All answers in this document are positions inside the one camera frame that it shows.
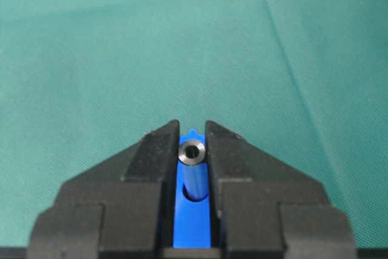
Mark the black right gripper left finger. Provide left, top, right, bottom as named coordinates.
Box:
left=27, top=120, right=179, bottom=258

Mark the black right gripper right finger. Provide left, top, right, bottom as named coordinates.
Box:
left=205, top=121, right=357, bottom=258

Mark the silver metal shaft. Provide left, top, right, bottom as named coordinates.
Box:
left=178, top=140, right=209, bottom=201

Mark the blue plastic gear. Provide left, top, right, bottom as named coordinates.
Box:
left=173, top=129, right=211, bottom=249

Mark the green cloth mat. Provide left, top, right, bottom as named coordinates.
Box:
left=1, top=0, right=387, bottom=248

